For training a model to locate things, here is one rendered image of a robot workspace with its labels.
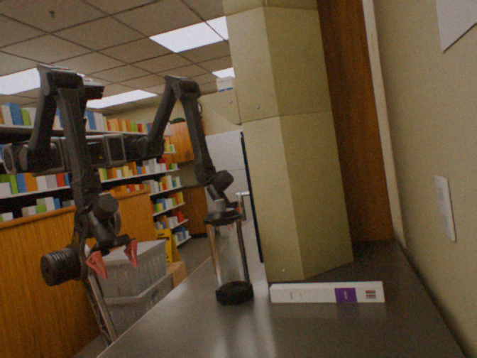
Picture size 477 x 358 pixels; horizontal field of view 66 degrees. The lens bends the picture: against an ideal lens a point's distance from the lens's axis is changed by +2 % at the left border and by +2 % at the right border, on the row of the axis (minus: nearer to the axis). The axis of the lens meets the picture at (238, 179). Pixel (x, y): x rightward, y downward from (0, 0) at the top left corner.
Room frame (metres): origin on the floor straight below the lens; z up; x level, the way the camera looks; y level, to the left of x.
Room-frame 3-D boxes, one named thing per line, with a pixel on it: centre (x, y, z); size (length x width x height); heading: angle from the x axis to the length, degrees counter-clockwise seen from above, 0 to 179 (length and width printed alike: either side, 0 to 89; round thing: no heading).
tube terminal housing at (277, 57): (1.16, -0.20, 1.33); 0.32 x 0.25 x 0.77; 164
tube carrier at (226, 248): (0.97, 0.06, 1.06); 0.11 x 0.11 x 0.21
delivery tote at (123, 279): (3.26, 1.06, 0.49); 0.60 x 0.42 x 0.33; 164
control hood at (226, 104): (1.21, -0.02, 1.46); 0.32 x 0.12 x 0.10; 164
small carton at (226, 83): (1.17, -0.01, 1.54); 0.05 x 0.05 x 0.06; 74
